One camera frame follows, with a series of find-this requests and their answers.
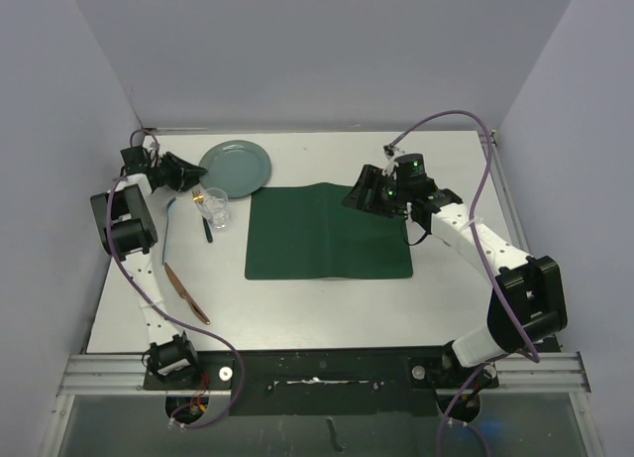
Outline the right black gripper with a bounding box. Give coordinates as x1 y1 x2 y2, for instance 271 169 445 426
343 166 411 219

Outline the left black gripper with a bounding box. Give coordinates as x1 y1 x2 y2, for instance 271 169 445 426
150 153 206 191

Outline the teal round plate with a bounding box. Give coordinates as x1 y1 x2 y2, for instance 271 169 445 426
199 140 271 199

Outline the dark green placemat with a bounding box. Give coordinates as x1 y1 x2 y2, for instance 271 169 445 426
245 182 413 281

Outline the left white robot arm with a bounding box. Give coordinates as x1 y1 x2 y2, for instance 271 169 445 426
90 146 203 389

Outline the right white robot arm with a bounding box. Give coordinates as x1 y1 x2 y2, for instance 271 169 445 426
342 154 568 387

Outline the blue plastic spoon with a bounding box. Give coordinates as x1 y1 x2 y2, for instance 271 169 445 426
160 196 177 265

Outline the clear plastic cup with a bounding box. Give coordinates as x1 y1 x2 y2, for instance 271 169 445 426
200 187 230 229

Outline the copper knife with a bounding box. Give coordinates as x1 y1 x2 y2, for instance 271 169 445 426
163 263 210 325

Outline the gold fork green handle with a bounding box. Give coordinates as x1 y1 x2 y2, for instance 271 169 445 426
191 187 214 244

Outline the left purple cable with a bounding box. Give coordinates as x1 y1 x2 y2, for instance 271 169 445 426
107 128 246 432

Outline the purple cable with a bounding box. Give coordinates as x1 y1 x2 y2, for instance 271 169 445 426
107 128 246 432
383 110 541 457

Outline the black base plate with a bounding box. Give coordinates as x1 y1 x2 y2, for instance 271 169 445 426
142 345 501 419

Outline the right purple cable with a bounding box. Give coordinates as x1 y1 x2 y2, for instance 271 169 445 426
383 110 541 457

